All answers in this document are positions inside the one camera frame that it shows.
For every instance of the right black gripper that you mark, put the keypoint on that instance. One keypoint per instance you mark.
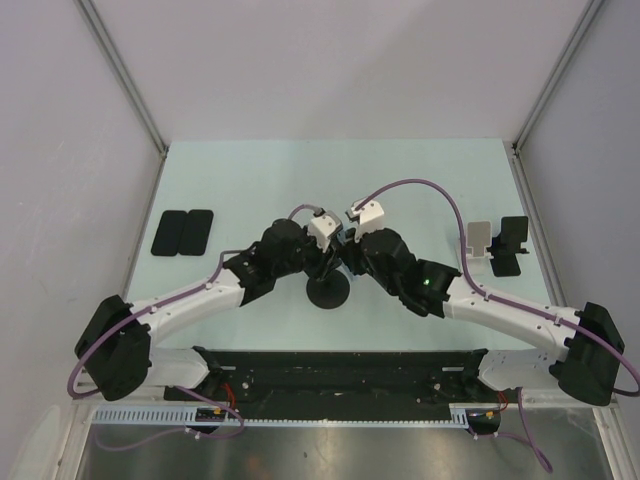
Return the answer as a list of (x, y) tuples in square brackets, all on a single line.
[(359, 269)]

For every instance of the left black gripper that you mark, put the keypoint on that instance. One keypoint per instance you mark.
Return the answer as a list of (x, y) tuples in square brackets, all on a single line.
[(323, 262)]

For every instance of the black round base phone stand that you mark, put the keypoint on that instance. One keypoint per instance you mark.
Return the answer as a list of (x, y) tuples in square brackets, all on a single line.
[(330, 293)]

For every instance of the white phone stand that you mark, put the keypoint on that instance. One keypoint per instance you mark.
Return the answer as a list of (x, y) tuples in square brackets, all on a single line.
[(478, 240)]

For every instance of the black phone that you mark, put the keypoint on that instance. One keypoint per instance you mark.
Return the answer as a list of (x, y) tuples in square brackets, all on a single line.
[(196, 232), (168, 234)]

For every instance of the phone with light blue case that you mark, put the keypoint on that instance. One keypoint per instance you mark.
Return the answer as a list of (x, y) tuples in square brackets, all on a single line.
[(343, 237)]

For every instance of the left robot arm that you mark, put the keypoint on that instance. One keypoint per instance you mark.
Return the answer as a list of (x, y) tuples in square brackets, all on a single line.
[(120, 350)]

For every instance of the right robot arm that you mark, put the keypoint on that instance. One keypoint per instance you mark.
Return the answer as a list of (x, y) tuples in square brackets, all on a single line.
[(577, 350)]

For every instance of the black folding phone stand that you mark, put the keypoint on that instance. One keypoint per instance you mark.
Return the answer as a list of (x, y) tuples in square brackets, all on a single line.
[(507, 245)]

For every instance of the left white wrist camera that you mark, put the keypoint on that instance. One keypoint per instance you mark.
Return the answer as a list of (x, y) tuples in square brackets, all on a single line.
[(323, 228)]

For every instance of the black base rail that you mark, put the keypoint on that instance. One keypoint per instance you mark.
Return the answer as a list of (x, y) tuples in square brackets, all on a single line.
[(347, 386)]

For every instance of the right aluminium frame post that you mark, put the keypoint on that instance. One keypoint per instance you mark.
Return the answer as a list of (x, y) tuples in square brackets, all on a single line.
[(576, 38)]

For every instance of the aluminium frame post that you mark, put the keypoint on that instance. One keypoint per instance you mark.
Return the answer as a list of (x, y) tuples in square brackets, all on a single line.
[(576, 38), (111, 53)]

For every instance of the left aluminium frame post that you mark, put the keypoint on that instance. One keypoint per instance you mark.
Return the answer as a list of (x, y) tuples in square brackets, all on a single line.
[(111, 53)]

